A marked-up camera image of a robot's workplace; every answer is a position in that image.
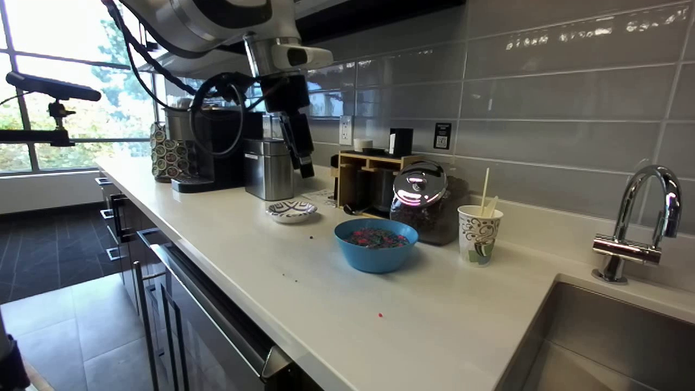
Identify colourful beans pile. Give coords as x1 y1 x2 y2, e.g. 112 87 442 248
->
345 226 413 251

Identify blue plastic bowl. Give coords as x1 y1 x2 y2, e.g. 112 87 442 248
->
332 218 422 275

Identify white wall outlet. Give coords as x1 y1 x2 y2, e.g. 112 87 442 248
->
337 113 356 147

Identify glass jar with steel lid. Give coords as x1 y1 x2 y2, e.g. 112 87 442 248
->
386 162 460 248

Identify wooden stir stick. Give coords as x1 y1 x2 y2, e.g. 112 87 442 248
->
478 165 493 218

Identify patterned canister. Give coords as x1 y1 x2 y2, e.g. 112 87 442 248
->
147 119 196 184

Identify chrome faucet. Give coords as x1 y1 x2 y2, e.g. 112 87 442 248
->
588 162 686 285

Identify black device with white label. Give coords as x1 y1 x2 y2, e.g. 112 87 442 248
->
386 126 414 159

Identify black cable bundle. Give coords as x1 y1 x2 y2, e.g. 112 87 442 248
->
100 0 255 160

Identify cabinet drawers with handles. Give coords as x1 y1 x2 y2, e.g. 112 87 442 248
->
94 172 171 322

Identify wooden coffee rack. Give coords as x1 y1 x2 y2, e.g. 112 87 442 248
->
332 147 423 218

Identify floral paper cup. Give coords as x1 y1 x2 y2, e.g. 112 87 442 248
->
455 202 505 265

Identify dishwasher with steel handle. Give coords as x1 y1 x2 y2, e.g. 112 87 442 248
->
146 236 296 391

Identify black coffee machine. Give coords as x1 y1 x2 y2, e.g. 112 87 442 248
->
164 106 267 195

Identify window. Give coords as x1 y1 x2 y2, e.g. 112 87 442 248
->
0 0 171 178

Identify blue patterned paper bowl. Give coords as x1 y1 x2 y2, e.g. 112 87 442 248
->
263 197 318 226

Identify dark wall outlet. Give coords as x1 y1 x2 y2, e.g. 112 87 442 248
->
432 119 453 152

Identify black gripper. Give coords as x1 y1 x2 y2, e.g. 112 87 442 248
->
255 71 318 181

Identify stainless steel bin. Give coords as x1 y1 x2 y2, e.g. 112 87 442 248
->
240 137 299 205

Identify stainless steel sink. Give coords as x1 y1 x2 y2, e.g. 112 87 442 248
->
496 275 695 391

